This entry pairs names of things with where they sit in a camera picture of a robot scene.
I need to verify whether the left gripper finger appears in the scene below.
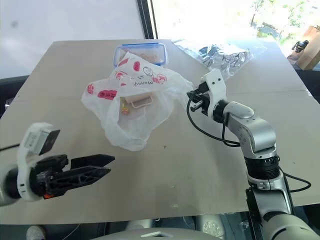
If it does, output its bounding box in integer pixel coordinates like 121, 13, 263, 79
48, 165, 112, 198
70, 154, 116, 174

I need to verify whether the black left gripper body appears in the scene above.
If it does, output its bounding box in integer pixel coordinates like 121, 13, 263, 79
31, 154, 70, 201

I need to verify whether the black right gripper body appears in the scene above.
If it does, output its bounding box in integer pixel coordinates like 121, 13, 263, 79
190, 81, 213, 117

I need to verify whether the white red-printed plastic bag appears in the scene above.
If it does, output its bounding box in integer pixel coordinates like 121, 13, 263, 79
80, 51, 194, 152

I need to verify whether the clear plastic bag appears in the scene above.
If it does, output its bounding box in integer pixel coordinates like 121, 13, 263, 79
171, 39, 256, 81

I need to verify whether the clear blue-rimmed storage container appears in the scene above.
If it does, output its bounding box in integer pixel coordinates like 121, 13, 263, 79
113, 43, 168, 68

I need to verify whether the beige box inside bag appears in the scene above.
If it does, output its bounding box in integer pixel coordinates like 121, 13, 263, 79
124, 90, 154, 109

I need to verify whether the small orange yellow item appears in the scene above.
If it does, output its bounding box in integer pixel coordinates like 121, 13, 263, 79
119, 97, 130, 115

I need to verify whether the white shoe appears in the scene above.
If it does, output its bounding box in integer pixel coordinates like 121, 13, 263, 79
25, 224, 48, 240

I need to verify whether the black bottle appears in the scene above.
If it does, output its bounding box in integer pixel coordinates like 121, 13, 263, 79
291, 39, 310, 54

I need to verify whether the brown cardboard box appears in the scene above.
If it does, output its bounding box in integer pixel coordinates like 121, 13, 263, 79
290, 24, 320, 71

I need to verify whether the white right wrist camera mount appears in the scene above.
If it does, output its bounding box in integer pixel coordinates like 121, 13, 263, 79
199, 69, 228, 119

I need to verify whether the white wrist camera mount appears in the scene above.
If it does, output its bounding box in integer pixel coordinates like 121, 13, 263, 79
15, 122, 62, 202
199, 69, 228, 119

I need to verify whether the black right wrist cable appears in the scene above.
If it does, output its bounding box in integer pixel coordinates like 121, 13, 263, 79
187, 97, 242, 148

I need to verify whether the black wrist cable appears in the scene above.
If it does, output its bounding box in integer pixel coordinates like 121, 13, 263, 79
0, 143, 20, 151
187, 97, 242, 148

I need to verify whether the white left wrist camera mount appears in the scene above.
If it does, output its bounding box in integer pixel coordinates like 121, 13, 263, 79
15, 122, 62, 202

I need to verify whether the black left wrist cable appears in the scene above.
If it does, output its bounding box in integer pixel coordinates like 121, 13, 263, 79
0, 143, 20, 151

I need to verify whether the black window frame post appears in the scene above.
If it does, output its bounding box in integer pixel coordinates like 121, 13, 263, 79
139, 0, 159, 40

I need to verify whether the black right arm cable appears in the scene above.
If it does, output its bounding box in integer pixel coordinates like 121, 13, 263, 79
276, 166, 313, 194

